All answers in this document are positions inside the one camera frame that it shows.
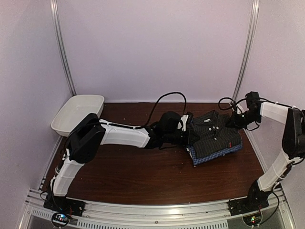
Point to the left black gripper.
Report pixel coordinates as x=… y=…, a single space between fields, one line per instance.
x=187 y=142

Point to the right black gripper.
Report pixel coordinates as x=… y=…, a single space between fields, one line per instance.
x=235 y=122

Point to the blue checked shirt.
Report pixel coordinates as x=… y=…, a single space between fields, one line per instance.
x=199 y=160

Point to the black pinstriped long sleeve shirt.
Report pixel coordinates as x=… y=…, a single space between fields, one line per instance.
x=213 y=134

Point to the white plastic basin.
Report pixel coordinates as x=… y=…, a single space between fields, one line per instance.
x=75 y=110

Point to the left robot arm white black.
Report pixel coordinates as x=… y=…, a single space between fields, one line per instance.
x=82 y=143

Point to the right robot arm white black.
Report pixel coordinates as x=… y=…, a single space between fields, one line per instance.
x=253 y=109

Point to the right circuit board with leds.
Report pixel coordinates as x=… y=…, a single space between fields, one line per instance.
x=252 y=220

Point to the circuit board with leds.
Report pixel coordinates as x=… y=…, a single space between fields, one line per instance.
x=252 y=220
x=60 y=219

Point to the left circuit board with leds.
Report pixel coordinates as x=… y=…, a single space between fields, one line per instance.
x=60 y=219

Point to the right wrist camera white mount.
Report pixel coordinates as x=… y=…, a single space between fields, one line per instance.
x=239 y=109

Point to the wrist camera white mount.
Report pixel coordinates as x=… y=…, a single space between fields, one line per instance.
x=239 y=109
x=185 y=121

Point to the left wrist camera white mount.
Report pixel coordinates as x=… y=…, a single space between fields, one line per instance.
x=185 y=121

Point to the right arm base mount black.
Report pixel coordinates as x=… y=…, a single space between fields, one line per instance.
x=255 y=200

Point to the front aluminium rail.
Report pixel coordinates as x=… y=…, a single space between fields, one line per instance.
x=99 y=215

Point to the right aluminium frame post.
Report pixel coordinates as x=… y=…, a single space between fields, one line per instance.
x=254 y=15

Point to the aluminium frame post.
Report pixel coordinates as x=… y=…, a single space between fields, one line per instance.
x=254 y=15
x=62 y=51

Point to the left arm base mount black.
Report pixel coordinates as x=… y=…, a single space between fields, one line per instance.
x=64 y=205

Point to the left aluminium frame post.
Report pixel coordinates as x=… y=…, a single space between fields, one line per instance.
x=62 y=51

